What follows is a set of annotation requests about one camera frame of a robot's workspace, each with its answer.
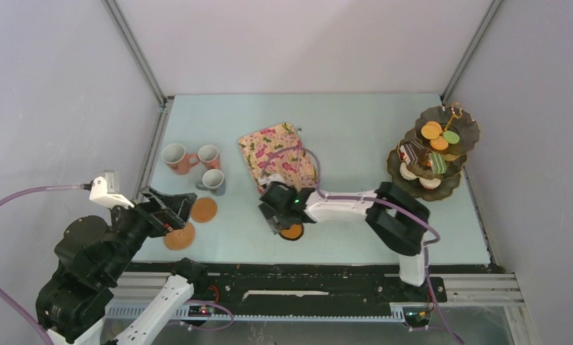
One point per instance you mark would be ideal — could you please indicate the blue grey mug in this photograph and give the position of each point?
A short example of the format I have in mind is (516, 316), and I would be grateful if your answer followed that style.
(212, 181)

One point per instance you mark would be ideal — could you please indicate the upper wooden round coaster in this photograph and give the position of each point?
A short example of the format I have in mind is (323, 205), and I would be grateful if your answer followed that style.
(204, 210)

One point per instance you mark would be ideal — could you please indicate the green striped cake slice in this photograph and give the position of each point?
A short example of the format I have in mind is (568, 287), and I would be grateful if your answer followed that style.
(437, 163)

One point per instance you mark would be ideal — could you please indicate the orange round biscuit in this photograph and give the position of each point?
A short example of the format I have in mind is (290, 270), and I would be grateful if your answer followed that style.
(439, 143)

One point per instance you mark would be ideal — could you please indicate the lower wooden round coaster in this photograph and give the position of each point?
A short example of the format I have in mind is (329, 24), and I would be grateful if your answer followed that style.
(180, 239)

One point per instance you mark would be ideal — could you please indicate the pink mug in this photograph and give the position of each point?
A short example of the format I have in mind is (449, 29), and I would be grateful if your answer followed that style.
(177, 158)

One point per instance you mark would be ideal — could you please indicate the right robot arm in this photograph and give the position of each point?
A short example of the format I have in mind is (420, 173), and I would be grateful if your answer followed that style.
(397, 218)

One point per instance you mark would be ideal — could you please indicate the three tier black cake stand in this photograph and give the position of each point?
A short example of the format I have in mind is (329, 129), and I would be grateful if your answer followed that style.
(451, 117)

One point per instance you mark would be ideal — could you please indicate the white donut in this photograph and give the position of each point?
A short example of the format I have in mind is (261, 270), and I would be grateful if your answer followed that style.
(429, 184)
(406, 173)

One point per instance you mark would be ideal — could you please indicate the floral rectangular tray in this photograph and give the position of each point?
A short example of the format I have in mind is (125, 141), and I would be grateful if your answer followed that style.
(277, 150)

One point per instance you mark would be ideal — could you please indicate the small yellow cookie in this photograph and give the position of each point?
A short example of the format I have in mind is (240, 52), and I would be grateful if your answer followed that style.
(431, 130)

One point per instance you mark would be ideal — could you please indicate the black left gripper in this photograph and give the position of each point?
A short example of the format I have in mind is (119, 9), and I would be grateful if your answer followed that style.
(177, 206)

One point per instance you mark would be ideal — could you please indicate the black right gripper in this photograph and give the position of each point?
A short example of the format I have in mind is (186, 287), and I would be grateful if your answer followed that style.
(272, 214)

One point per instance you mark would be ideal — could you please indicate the green round biscuit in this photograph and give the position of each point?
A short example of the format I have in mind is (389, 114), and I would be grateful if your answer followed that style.
(451, 137)

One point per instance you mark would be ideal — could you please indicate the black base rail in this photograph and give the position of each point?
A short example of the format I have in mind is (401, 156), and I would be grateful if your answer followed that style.
(307, 290)

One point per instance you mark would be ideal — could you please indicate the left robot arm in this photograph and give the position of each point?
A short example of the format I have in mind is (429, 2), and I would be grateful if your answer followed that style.
(93, 254)

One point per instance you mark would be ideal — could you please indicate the chocolate cake piece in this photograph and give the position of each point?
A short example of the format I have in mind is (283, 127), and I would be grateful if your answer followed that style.
(413, 152)

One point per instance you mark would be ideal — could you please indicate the orange question mark coaster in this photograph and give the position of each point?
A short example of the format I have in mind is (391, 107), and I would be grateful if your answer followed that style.
(293, 233)

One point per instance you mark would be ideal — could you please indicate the wooden round coaster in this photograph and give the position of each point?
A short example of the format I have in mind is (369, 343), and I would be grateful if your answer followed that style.
(180, 239)
(204, 210)

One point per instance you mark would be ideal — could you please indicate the small pink cup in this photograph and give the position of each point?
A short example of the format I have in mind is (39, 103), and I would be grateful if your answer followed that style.
(209, 157)

